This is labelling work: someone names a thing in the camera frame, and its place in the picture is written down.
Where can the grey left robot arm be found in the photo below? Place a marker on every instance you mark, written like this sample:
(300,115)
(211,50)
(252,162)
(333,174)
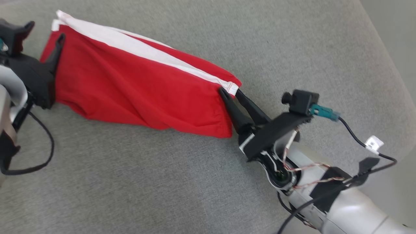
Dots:
(6,107)

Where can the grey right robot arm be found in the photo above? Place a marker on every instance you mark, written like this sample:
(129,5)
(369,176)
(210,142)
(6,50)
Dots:
(351,208)

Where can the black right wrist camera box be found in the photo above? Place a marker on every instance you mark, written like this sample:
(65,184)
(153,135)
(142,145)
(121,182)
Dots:
(302,100)

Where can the red shorts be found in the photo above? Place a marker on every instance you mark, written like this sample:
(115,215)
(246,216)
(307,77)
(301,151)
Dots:
(130,84)

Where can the grey fabric bed surface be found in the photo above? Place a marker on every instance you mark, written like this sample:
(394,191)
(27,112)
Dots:
(162,178)

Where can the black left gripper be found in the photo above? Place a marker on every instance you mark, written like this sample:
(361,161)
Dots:
(35,81)

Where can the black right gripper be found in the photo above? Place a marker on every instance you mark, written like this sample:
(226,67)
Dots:
(269,135)

